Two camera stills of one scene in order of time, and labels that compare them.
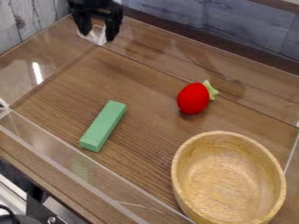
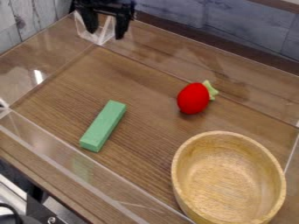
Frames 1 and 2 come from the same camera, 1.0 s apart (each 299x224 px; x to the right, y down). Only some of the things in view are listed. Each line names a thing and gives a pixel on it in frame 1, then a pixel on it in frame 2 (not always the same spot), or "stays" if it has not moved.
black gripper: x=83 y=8 to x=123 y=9
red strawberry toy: x=193 y=97 stays
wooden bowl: x=228 y=180 stays
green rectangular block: x=103 y=126 stays
